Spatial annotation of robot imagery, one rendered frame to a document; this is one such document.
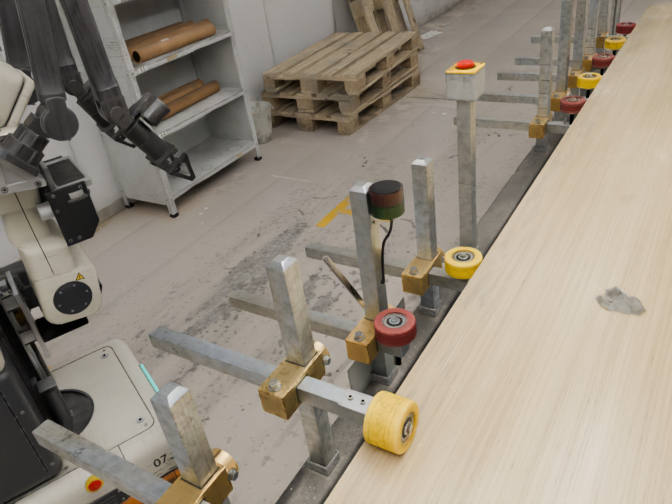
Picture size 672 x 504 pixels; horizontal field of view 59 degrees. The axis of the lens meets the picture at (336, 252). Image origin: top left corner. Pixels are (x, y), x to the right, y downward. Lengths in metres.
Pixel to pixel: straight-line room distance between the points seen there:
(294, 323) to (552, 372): 0.43
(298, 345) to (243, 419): 1.36
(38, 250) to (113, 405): 0.62
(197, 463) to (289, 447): 1.34
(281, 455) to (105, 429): 0.58
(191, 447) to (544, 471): 0.48
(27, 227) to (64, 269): 0.15
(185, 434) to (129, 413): 1.28
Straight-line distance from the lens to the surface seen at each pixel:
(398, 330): 1.12
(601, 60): 2.62
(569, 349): 1.10
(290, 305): 0.91
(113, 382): 2.21
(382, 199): 1.02
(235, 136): 4.43
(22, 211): 1.77
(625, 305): 1.20
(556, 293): 1.22
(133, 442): 1.98
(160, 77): 4.24
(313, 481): 1.18
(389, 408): 0.89
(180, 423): 0.79
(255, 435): 2.24
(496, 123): 2.26
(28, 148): 1.53
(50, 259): 1.79
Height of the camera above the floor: 1.63
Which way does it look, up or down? 32 degrees down
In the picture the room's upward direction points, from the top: 9 degrees counter-clockwise
